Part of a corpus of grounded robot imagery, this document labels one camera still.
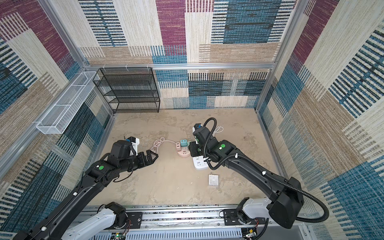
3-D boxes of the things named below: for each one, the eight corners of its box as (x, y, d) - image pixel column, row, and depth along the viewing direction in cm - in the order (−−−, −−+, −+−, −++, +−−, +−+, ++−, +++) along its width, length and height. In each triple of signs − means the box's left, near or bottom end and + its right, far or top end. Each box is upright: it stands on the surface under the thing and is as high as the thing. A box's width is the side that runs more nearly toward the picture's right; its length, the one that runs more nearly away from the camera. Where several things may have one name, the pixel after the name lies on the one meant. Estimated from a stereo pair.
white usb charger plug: (208, 185, 86) (209, 183, 83) (208, 176, 89) (208, 174, 87) (218, 185, 86) (219, 183, 83) (217, 176, 89) (218, 174, 87)
